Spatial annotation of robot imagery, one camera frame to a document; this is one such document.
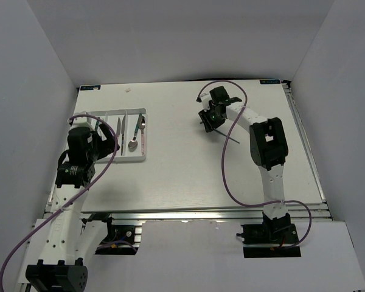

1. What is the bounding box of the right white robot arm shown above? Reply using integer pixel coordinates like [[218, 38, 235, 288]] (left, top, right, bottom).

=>
[[196, 86, 291, 243]]

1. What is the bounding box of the pink handled spoon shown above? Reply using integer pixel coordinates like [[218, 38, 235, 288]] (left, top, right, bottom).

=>
[[139, 116, 145, 156]]

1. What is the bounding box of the green chopstick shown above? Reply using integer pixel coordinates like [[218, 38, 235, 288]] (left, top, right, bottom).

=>
[[198, 121, 240, 145]]

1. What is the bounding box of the white utensil tray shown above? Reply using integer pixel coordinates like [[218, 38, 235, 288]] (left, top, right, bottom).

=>
[[87, 108, 148, 163]]

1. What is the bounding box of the right blue corner label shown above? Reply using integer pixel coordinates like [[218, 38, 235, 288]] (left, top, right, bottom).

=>
[[259, 79, 281, 85]]

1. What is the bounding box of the green handled spoon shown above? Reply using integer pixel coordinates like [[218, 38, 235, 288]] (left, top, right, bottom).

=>
[[128, 114, 143, 152]]

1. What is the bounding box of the green handled fork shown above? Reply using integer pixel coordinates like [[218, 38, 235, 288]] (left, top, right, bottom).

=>
[[94, 120, 100, 131]]

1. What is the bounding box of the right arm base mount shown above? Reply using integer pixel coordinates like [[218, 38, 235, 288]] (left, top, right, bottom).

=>
[[236, 214, 301, 259]]

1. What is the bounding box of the pink handled knife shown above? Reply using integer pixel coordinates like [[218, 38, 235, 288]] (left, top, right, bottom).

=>
[[116, 117, 122, 147]]

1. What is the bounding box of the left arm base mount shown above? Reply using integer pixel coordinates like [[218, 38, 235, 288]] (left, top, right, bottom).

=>
[[82, 213, 138, 256]]

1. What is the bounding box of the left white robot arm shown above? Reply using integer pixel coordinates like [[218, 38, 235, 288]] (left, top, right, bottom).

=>
[[26, 112, 119, 291]]

